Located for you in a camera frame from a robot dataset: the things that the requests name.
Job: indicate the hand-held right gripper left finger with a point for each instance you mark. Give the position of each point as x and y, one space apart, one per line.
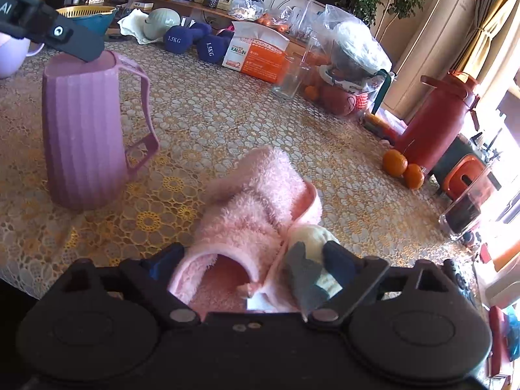
162 262

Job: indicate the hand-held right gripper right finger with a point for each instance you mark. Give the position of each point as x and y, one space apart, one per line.
339 264

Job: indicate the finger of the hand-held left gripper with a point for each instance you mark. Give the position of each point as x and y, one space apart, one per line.
75 40

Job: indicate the cream and grey plush cloth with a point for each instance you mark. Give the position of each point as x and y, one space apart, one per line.
308 276

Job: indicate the purple ribbed plastic pitcher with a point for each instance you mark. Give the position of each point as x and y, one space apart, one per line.
81 130

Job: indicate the pink fluffy towel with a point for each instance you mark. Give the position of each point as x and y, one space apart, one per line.
248 219

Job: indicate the yellow colander in blue bowl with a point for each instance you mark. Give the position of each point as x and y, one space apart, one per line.
87 16

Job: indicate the lavender plastic cup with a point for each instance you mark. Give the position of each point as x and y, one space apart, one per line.
10 55

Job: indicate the white cloth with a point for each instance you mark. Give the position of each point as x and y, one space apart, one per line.
132 24

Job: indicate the dark blue dumbbell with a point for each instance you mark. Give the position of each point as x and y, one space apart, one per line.
180 36
211 48

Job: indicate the wooden shelf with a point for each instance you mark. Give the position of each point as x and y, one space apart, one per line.
178 6

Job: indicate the orange tangerine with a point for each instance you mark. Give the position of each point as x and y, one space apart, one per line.
311 93
395 163
413 176

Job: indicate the black remote control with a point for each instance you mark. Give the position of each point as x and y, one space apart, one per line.
456 274

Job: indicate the clear container with dark contents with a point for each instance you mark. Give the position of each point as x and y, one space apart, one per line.
463 211

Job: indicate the lace patterned tablecloth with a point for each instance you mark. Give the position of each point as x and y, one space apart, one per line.
227 130

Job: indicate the orange plastic stool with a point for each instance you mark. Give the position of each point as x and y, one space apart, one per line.
463 176

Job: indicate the red thermos jug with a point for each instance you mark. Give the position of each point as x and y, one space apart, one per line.
434 122

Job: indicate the orange and white box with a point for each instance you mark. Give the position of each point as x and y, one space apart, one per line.
258 55

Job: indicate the clear glass cup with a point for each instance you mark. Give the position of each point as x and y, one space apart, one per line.
290 77

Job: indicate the clear plastic bag with pot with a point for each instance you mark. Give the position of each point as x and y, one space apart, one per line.
357 44

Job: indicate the white standing air conditioner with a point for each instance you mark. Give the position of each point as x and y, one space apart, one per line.
438 28

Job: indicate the beige curtain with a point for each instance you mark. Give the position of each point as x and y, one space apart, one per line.
493 16

